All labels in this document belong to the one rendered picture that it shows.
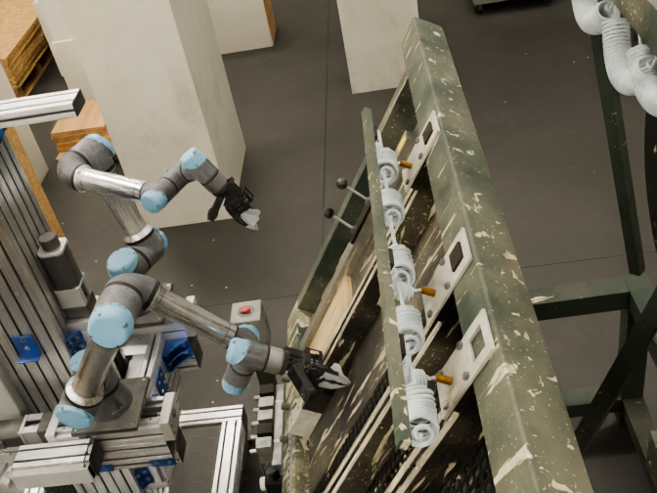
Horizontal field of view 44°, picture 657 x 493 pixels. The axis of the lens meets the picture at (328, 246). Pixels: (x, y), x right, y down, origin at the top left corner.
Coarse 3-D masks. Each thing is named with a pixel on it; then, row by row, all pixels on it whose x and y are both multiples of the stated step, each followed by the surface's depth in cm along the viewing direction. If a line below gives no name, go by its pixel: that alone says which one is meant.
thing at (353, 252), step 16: (400, 176) 245; (368, 224) 256; (368, 240) 260; (352, 256) 264; (336, 272) 272; (352, 272) 268; (336, 288) 272; (320, 304) 281; (320, 320) 281; (304, 336) 290
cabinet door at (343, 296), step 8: (344, 280) 268; (344, 288) 265; (336, 296) 271; (344, 296) 262; (336, 304) 269; (344, 304) 259; (328, 312) 275; (336, 312) 267; (344, 312) 257; (328, 320) 273; (336, 320) 264; (320, 328) 281; (328, 328) 271; (320, 336) 278; (328, 336) 268; (312, 344) 285; (320, 344) 276; (312, 352) 282
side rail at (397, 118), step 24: (408, 96) 256; (384, 120) 263; (408, 120) 261; (384, 144) 266; (360, 168) 277; (360, 192) 277; (336, 240) 290; (336, 264) 297; (312, 288) 304; (312, 312) 311
